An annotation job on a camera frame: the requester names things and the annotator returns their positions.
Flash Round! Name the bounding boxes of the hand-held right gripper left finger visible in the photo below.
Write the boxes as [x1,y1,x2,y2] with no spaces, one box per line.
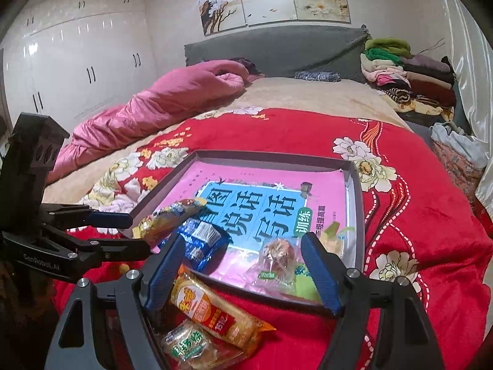
[44,233,187,370]

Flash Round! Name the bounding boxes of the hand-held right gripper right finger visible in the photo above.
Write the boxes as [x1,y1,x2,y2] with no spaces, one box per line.
[300,232,442,370]

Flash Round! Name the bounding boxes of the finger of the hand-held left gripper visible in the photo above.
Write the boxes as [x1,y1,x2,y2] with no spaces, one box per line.
[44,227,153,271]
[39,203,134,234]

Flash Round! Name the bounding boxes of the light green snack packet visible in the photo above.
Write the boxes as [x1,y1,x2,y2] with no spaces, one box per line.
[295,266,322,303]

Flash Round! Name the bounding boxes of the clear cookie packet green label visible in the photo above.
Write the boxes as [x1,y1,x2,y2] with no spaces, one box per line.
[160,319,245,365]
[242,237,309,290]

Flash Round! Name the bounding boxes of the blue cookie packet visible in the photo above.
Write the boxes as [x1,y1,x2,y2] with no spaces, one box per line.
[158,218,235,272]

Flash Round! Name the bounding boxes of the yellow snack bar packet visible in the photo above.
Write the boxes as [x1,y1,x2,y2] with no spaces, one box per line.
[132,197,209,249]

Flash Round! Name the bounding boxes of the orange rice cracker packet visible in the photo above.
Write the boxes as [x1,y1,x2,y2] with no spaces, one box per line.
[170,265,277,357]

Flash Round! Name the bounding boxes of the dark shallow box tray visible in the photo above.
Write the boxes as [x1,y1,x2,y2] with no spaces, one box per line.
[117,150,365,317]

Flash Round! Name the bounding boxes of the pink book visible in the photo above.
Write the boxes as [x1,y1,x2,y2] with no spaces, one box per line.
[152,167,349,303]

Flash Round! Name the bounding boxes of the red floral blanket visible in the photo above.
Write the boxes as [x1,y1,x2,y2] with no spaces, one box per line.
[50,108,493,370]

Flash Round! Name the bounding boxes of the pink quilt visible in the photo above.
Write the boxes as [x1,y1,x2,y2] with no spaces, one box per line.
[46,60,251,183]

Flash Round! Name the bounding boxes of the white wardrobe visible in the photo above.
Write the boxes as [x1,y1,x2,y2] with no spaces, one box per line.
[0,0,158,151]

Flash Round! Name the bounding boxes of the beige bed sheet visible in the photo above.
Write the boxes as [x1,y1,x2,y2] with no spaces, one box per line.
[42,76,409,201]

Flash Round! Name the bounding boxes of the white grey cloth bundle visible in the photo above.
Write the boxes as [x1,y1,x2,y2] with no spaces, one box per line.
[429,122,490,201]

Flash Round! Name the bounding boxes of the grey patterned cloth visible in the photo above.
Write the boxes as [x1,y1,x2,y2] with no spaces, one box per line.
[295,70,342,83]

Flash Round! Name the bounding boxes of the stack of folded clothes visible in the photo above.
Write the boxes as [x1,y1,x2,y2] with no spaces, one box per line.
[360,38,457,120]

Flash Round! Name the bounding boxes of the grey headboard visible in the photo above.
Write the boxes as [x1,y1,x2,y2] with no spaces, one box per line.
[184,25,368,81]

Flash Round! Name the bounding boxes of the white satin curtain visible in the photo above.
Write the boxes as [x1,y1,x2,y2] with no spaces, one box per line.
[439,0,493,216]

